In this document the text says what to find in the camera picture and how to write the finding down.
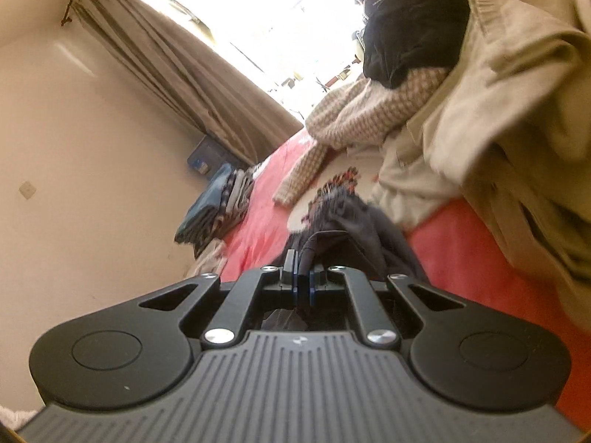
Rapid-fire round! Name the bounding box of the blue box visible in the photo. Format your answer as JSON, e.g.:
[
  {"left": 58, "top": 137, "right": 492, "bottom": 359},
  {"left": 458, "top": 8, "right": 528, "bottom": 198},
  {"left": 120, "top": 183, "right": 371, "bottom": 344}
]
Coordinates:
[{"left": 187, "top": 135, "right": 225, "bottom": 177}]

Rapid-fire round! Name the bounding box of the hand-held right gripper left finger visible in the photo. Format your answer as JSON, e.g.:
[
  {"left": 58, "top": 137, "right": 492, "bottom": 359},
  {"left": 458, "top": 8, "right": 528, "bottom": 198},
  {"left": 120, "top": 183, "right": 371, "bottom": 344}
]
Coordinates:
[{"left": 139, "top": 248, "right": 301, "bottom": 348}]

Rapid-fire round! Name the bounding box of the dark grey garment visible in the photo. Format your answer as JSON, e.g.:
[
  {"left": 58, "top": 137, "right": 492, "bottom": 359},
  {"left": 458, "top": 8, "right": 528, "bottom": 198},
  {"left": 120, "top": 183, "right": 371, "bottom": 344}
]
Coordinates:
[{"left": 263, "top": 194, "right": 432, "bottom": 333}]

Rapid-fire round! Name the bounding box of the black garment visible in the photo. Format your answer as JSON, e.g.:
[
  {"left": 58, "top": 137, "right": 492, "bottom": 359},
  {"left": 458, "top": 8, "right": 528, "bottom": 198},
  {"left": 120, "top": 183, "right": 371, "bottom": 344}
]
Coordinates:
[{"left": 362, "top": 0, "right": 474, "bottom": 90}]

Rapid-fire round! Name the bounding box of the grey-brown curtain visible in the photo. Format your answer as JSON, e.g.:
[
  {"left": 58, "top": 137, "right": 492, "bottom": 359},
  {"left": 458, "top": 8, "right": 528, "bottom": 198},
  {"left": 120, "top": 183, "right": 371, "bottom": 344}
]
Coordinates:
[{"left": 60, "top": 0, "right": 305, "bottom": 167}]

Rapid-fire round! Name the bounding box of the red floral blanket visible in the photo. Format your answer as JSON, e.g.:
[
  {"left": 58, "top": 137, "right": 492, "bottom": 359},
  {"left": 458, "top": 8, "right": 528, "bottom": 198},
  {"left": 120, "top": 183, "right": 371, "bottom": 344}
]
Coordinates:
[{"left": 189, "top": 127, "right": 591, "bottom": 430}]

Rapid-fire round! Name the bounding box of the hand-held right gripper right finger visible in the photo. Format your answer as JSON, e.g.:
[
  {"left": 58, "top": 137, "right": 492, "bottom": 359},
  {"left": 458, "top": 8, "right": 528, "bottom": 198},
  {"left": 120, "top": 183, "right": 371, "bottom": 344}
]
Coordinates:
[{"left": 308, "top": 265, "right": 466, "bottom": 348}]

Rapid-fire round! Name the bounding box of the white patterned cloth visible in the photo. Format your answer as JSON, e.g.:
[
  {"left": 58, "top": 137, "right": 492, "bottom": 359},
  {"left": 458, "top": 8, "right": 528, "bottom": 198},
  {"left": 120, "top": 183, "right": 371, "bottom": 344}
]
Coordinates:
[{"left": 286, "top": 154, "right": 386, "bottom": 231}]

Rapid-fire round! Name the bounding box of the folded plaid garment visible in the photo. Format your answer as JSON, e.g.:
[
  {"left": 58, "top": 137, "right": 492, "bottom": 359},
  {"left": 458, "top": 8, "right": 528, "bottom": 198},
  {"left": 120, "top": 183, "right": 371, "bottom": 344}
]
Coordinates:
[{"left": 191, "top": 166, "right": 257, "bottom": 259}]

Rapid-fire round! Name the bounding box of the folded dark blue garment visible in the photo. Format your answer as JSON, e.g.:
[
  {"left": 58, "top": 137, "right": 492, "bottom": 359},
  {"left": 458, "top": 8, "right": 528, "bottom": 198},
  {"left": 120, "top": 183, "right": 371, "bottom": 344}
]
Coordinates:
[{"left": 174, "top": 162, "right": 234, "bottom": 245}]

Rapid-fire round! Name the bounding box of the beige checkered garment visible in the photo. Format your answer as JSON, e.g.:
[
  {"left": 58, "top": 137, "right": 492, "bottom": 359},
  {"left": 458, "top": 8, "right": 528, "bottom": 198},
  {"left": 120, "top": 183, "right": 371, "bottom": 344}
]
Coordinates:
[{"left": 272, "top": 67, "right": 453, "bottom": 208}]

